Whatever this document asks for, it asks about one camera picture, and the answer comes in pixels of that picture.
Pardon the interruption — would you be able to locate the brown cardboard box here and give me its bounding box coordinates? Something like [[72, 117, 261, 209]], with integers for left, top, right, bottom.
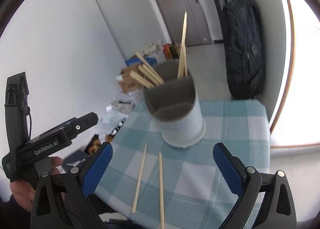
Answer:
[[116, 63, 143, 93]]

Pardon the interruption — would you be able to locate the bamboo chopstick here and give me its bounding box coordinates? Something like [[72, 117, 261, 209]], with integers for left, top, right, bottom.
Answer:
[[131, 144, 148, 213], [158, 153, 165, 229]]

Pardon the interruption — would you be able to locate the blue cardboard box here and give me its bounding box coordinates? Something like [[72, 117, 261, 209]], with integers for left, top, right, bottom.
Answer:
[[125, 55, 157, 66]]

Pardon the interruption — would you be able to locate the yellow black bag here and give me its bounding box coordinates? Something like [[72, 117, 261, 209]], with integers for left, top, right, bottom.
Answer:
[[162, 43, 181, 60]]

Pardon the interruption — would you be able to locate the teal checked tablecloth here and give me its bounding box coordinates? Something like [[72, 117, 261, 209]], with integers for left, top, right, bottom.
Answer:
[[95, 100, 270, 228]]

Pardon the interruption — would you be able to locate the grey door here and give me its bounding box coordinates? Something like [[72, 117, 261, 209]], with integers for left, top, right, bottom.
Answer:
[[156, 0, 212, 47]]

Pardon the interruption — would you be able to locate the dark jordan shoe box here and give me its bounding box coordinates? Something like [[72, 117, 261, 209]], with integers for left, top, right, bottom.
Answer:
[[62, 150, 89, 172]]

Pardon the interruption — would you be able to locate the black backpack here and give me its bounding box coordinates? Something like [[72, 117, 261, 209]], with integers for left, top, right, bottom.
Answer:
[[222, 0, 265, 99]]

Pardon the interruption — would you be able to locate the white utensil holder cup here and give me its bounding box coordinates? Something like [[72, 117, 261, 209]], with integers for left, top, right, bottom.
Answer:
[[143, 61, 206, 149]]

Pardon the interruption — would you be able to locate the white plastic bag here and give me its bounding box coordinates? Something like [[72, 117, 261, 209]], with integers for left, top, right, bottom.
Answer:
[[95, 91, 137, 142]]

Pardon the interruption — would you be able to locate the left hand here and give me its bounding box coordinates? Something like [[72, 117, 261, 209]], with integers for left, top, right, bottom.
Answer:
[[10, 156, 63, 212]]

